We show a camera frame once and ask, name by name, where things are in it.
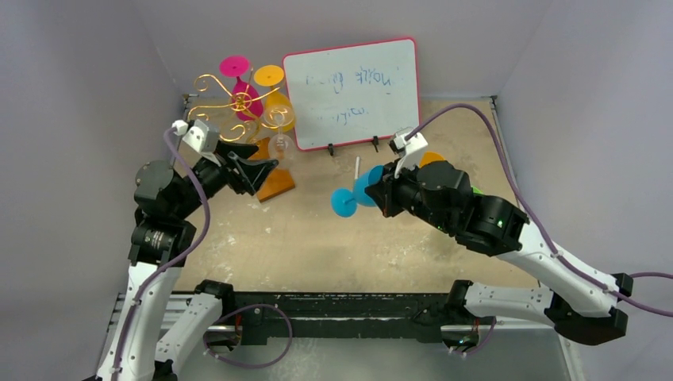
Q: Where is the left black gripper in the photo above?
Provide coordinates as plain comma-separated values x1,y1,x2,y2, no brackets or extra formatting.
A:
173,139,276,219

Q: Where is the gold wire wine glass rack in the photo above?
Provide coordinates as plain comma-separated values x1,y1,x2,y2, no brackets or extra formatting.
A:
187,72,297,204

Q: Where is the blue plastic wine glass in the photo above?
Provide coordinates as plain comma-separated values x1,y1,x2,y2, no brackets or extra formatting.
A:
330,165,383,217

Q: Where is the pink plastic wine glass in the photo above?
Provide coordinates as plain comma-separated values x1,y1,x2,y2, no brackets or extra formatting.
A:
219,55,263,121

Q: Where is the yellow plastic wine glass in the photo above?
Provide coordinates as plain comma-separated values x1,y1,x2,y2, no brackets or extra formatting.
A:
253,64,296,133

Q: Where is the clear wine glass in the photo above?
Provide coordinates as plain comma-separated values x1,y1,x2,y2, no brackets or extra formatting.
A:
263,103,295,162

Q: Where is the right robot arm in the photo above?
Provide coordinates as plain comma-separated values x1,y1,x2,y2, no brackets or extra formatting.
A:
363,161,633,346

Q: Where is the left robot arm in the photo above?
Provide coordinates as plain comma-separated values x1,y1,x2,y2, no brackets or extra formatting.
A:
91,141,279,380

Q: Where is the orange plastic wine glass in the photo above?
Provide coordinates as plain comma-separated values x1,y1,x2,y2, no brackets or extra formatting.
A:
418,152,445,167

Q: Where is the green whiteboard marker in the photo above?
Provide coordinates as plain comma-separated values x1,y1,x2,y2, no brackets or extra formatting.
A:
354,156,361,182

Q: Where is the pink framed whiteboard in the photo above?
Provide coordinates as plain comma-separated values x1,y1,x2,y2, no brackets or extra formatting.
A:
283,37,421,151

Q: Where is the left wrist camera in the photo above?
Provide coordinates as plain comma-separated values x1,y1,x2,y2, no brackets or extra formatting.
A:
171,119,221,166

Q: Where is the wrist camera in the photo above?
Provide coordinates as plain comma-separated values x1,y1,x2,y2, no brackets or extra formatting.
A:
171,119,221,166
389,128,428,179

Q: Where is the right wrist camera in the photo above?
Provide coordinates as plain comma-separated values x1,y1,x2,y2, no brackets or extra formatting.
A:
389,128,428,179

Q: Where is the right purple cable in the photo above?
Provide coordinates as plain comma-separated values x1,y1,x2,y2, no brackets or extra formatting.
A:
403,103,673,318

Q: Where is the black aluminium base frame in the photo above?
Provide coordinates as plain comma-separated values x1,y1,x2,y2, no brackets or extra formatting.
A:
113,291,548,348

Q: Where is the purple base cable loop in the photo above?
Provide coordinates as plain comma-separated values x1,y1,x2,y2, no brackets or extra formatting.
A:
202,303,294,370

